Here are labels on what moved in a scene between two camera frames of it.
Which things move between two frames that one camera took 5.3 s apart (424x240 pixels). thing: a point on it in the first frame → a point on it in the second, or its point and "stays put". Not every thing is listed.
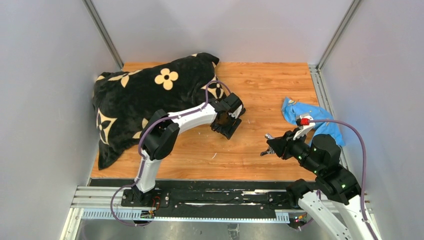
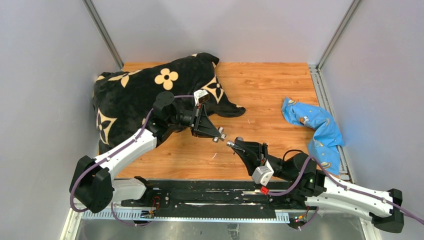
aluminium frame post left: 98,19 stays put
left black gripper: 227,131 → 201,126
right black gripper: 282,146 → 249,153
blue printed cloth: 290,109 stays put
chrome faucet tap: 269,150 → 231,143
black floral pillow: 124,101 stays put
